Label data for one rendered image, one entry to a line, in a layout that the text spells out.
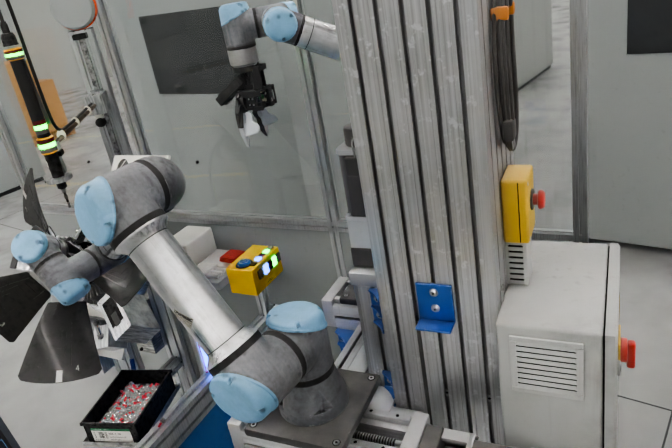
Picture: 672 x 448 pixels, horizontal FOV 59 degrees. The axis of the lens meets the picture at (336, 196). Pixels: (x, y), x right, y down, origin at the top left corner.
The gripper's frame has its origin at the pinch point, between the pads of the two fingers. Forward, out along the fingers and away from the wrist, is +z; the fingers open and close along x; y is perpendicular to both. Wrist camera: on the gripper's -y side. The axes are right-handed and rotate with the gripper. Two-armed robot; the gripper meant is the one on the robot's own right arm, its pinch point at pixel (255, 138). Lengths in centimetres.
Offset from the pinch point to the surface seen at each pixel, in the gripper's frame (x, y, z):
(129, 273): -28, -32, 29
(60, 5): 29, -93, -41
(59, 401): 18, -173, 148
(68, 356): -42, -50, 50
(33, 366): -49, -57, 50
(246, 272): -3.5, -11.5, 41.4
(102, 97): 25, -81, -8
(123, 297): -35, -28, 33
